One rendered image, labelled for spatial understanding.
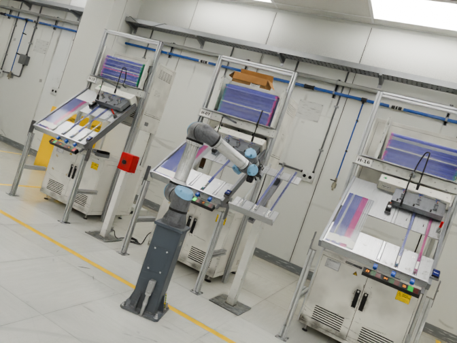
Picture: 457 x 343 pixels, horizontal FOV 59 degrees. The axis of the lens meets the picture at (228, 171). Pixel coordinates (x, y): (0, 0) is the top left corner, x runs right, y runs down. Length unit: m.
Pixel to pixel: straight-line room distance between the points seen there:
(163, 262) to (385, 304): 1.56
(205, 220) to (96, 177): 1.26
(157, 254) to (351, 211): 1.38
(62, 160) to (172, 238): 2.26
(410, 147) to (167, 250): 1.88
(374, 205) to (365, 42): 2.49
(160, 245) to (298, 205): 2.66
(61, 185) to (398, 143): 3.16
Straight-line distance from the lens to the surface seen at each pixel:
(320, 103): 4.93
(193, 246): 3.46
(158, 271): 2.48
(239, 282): 3.08
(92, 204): 4.15
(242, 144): 3.43
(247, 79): 3.98
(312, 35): 5.24
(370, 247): 2.81
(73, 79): 6.23
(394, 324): 3.12
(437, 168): 3.19
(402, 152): 3.20
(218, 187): 3.11
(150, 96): 4.31
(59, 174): 4.44
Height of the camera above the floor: 1.06
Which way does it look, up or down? 2 degrees down
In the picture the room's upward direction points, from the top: 19 degrees clockwise
